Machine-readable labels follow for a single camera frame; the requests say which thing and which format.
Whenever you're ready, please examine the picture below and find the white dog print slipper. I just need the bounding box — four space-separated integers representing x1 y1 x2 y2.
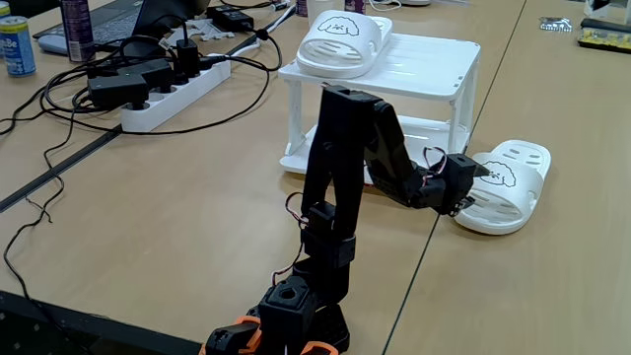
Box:
453 139 552 236
295 9 394 80

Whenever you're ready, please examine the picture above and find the white shoe rack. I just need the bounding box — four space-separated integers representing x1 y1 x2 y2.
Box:
277 32 482 178

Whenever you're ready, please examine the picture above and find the silver foil pack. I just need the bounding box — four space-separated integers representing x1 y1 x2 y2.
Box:
538 16 574 33

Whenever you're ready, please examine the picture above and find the yellow patterned pack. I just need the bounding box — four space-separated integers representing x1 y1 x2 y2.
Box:
577 27 631 54

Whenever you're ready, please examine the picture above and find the black flat bar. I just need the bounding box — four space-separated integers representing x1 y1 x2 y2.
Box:
580 18 631 35

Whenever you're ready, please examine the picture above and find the clear plastic box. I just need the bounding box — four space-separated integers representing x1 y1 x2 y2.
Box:
584 0 631 21

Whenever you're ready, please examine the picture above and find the white paper cup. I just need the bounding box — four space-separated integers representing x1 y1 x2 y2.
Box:
306 0 336 17

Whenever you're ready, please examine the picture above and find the black power brick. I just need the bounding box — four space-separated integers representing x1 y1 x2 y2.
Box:
205 4 255 32

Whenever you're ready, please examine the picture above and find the white power strip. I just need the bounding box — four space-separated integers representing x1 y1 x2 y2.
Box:
119 52 233 135

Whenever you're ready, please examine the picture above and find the black adapter with green light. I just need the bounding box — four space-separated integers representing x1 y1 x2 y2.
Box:
116 57 175 93

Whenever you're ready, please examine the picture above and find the black power adapter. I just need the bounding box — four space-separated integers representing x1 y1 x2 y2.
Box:
87 72 150 111

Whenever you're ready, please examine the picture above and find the dark laptop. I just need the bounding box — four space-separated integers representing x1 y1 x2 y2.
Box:
32 0 211 58

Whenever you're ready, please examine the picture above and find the tall purple drink can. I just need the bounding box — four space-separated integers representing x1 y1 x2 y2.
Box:
59 0 96 64

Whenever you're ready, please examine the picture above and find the grey computer mouse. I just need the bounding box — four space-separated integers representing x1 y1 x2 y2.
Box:
36 33 70 56

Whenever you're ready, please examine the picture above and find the white coiled cable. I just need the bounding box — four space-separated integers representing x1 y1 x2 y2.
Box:
368 0 403 13

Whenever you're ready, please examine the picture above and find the white power strip cable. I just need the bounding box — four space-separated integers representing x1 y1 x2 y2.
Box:
229 3 297 63

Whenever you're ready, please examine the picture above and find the black cable with ferrite bead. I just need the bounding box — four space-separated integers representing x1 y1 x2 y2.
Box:
199 24 285 88

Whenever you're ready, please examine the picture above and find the white printed bracket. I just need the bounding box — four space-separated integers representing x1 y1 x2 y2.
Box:
194 18 237 43
158 25 196 49

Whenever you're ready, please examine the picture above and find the long looping black cable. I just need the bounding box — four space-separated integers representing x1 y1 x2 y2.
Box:
41 68 273 138

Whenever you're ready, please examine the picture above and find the black wall plug charger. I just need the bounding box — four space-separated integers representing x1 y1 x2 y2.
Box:
175 37 202 80

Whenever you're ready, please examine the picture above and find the black table cable channel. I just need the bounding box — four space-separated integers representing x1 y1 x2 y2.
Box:
0 9 297 214

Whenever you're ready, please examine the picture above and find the thin black cable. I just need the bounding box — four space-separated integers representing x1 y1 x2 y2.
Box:
2 110 80 317

